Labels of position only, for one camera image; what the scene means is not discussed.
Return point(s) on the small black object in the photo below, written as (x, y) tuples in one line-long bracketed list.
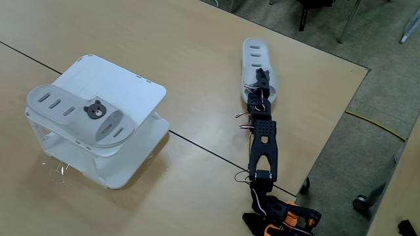
[(407, 228)]

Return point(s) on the black caster wheel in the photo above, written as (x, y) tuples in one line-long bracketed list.
[(360, 203), (304, 185)]

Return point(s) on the orange black table clamp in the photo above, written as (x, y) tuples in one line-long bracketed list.
[(292, 216)]

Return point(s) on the metal furniture leg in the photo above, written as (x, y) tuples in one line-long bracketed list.
[(349, 21)]

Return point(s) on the black chair base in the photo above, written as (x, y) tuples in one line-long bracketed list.
[(303, 19)]

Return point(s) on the white two-tier plastic box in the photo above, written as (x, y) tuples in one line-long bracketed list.
[(131, 88)]

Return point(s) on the white bear slipper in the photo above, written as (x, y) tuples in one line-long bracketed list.
[(113, 113), (247, 75)]

